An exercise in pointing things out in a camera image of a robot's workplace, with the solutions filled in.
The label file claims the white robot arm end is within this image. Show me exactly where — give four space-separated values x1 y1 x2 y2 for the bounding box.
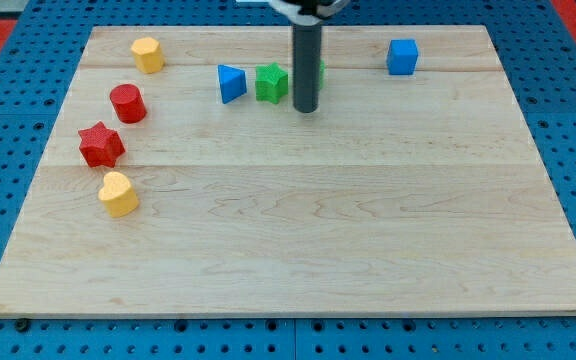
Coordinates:
268 0 350 26

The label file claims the yellow hexagon block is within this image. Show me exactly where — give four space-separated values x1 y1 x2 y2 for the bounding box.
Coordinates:
131 37 165 74

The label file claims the green star block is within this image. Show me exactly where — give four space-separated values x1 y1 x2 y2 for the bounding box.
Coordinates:
255 62 288 104

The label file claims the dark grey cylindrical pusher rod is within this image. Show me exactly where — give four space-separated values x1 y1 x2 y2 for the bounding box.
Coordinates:
292 24 322 113

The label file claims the red cylinder block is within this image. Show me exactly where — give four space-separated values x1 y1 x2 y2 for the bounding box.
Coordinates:
109 84 147 124

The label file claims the light wooden board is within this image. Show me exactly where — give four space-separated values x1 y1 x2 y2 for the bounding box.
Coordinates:
0 25 576 319

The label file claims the yellow heart block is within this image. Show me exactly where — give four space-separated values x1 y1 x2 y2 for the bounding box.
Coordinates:
98 171 140 218

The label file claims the blue triangle block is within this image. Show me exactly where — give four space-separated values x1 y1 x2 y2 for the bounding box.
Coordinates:
217 64 247 104

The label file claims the green circle block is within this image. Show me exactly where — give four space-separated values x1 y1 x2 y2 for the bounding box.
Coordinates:
318 60 326 91

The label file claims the blue cube block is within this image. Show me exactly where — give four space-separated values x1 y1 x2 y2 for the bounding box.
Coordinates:
386 39 419 75

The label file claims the red star block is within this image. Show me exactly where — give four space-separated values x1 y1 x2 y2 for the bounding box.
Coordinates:
78 121 125 168

